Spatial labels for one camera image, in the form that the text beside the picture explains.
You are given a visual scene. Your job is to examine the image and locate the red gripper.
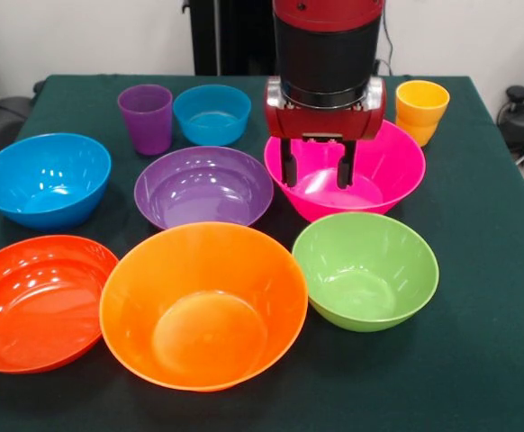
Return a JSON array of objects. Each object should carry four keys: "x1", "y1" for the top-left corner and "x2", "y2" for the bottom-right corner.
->
[{"x1": 264, "y1": 76, "x2": 387, "y2": 190}]

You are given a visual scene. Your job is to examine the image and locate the pink bowl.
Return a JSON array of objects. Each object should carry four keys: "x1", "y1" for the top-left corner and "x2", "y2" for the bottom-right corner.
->
[{"x1": 263, "y1": 119, "x2": 427, "y2": 224}]

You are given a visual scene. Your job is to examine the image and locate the purple bowl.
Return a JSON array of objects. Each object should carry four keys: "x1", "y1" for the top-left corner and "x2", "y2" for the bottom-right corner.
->
[{"x1": 133, "y1": 145, "x2": 276, "y2": 231}]

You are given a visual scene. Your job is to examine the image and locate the green bowl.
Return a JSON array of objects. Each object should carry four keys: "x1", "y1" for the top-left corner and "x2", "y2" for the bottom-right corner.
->
[{"x1": 291, "y1": 211, "x2": 440, "y2": 333}]

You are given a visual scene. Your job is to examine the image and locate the large orange bowl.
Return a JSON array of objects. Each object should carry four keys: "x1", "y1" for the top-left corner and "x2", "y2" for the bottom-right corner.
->
[{"x1": 99, "y1": 220, "x2": 310, "y2": 393}]

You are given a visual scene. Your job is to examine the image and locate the yellow cup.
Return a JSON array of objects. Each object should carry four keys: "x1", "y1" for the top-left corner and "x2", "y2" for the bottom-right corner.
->
[{"x1": 394, "y1": 79, "x2": 451, "y2": 149}]

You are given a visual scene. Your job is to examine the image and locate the small blue bowl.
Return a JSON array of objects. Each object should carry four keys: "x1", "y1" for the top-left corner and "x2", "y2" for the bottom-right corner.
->
[{"x1": 172, "y1": 84, "x2": 253, "y2": 148}]

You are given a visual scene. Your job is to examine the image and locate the purple cup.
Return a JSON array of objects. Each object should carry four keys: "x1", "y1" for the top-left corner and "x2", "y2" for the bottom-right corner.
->
[{"x1": 117, "y1": 84, "x2": 174, "y2": 157}]

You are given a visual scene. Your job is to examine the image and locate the dark green table cloth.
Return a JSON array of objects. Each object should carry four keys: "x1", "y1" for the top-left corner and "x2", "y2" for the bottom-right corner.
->
[{"x1": 0, "y1": 74, "x2": 524, "y2": 432}]

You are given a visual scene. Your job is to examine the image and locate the large blue bowl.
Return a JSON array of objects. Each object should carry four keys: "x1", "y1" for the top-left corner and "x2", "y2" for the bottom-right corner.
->
[{"x1": 0, "y1": 132, "x2": 113, "y2": 231}]

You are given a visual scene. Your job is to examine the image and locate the red bowl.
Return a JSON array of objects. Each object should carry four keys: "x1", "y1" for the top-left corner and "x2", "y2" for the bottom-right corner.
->
[{"x1": 0, "y1": 234, "x2": 120, "y2": 374}]

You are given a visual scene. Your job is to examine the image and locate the black wall cable with plug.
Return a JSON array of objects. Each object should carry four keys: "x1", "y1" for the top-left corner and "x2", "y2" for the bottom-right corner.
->
[{"x1": 374, "y1": 0, "x2": 396, "y2": 77}]

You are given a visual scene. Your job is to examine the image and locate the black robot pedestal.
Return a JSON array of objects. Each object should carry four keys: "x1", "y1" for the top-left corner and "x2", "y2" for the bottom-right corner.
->
[{"x1": 188, "y1": 0, "x2": 281, "y2": 77}]

